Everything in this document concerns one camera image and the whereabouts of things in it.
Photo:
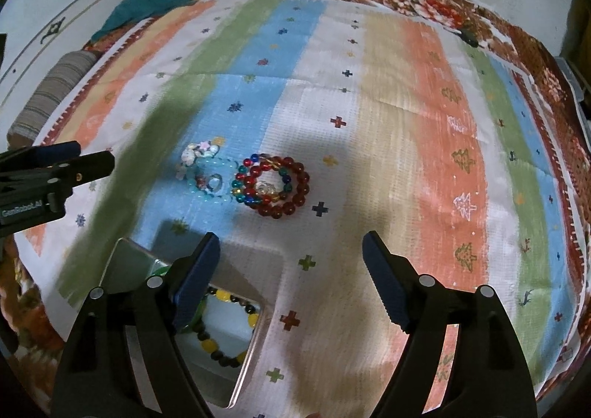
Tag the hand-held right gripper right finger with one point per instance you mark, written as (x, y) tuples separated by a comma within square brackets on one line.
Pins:
[(383, 276)]

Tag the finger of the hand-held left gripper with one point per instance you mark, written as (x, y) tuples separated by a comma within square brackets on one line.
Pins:
[(92, 167), (57, 153)]

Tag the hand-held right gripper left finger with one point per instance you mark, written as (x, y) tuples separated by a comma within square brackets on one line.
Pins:
[(196, 280)]

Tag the green bangle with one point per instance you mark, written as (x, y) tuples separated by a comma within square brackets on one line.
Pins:
[(159, 268)]

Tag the rectangular metal tin box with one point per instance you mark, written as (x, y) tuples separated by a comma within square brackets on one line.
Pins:
[(134, 262)]

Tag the clear crystal pendant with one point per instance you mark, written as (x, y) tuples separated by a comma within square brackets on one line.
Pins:
[(264, 187)]

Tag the grey striped pillow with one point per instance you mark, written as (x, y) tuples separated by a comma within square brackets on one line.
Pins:
[(51, 92)]

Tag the striped patterned cloth mat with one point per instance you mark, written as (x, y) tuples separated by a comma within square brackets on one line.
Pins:
[(369, 122)]

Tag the black charger plug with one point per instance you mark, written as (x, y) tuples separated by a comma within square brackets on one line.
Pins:
[(469, 36)]

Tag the grey plastic crate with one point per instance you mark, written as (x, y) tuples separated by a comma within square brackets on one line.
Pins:
[(570, 76)]

